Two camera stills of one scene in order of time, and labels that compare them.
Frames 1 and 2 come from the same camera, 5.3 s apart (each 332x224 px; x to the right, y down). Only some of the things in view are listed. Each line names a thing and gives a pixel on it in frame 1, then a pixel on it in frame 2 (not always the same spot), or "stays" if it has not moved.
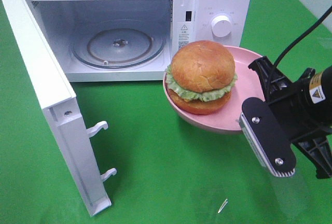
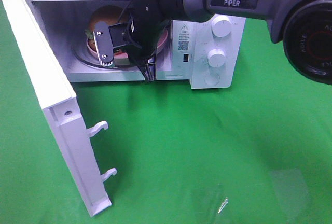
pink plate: [247, 86] to [164, 38]
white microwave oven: [127, 28] stays
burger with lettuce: [200, 77] to [110, 14]
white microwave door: [67, 125] stays
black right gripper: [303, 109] to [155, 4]
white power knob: [221, 26] stays
